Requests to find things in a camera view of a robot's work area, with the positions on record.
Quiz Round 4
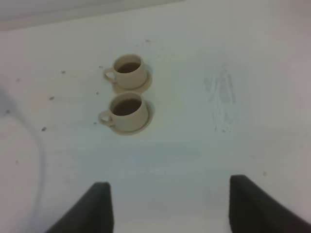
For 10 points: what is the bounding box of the beige near teacup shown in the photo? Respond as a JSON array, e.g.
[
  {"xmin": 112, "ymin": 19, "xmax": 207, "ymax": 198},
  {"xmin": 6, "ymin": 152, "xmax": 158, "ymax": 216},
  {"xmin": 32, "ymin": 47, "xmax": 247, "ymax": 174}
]
[{"xmin": 98, "ymin": 92, "xmax": 149, "ymax": 133}]

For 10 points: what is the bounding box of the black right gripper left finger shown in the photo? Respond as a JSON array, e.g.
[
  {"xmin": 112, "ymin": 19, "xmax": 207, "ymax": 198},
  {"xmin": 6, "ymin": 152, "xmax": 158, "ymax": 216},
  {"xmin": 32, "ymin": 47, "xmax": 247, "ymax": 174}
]
[{"xmin": 47, "ymin": 182, "xmax": 114, "ymax": 233}]

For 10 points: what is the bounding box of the beige near cup saucer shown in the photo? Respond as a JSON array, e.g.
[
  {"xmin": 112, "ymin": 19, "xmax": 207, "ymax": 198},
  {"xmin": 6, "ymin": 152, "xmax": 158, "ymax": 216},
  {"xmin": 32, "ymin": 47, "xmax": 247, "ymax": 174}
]
[{"xmin": 109, "ymin": 101, "xmax": 154, "ymax": 135}]

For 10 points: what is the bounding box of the beige teacup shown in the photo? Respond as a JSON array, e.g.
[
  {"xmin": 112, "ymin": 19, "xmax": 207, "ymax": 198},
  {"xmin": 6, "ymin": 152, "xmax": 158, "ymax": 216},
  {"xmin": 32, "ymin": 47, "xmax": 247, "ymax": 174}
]
[
  {"xmin": 98, "ymin": 92, "xmax": 149, "ymax": 133},
  {"xmin": 103, "ymin": 54, "xmax": 147, "ymax": 90}
]

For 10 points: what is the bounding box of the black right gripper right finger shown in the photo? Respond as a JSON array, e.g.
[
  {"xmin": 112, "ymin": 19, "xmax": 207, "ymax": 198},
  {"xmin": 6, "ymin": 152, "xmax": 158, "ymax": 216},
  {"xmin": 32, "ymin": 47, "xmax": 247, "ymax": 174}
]
[{"xmin": 228, "ymin": 175, "xmax": 311, "ymax": 233}]

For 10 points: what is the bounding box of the beige cup saucer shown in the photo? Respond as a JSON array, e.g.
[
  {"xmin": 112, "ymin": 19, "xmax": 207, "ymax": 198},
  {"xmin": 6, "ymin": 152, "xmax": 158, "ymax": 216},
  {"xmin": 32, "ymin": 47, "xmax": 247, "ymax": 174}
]
[
  {"xmin": 112, "ymin": 70, "xmax": 153, "ymax": 94},
  {"xmin": 109, "ymin": 101, "xmax": 154, "ymax": 135}
]

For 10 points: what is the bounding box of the beige far cup saucer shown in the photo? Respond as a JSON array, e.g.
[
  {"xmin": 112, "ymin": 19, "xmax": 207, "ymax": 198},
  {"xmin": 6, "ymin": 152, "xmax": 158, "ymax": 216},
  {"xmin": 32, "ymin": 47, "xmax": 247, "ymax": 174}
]
[{"xmin": 112, "ymin": 70, "xmax": 153, "ymax": 94}]

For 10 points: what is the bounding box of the beige far teacup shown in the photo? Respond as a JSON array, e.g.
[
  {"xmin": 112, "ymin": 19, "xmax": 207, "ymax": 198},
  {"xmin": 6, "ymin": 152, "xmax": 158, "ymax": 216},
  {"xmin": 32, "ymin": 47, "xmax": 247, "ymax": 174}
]
[{"xmin": 103, "ymin": 54, "xmax": 147, "ymax": 90}]

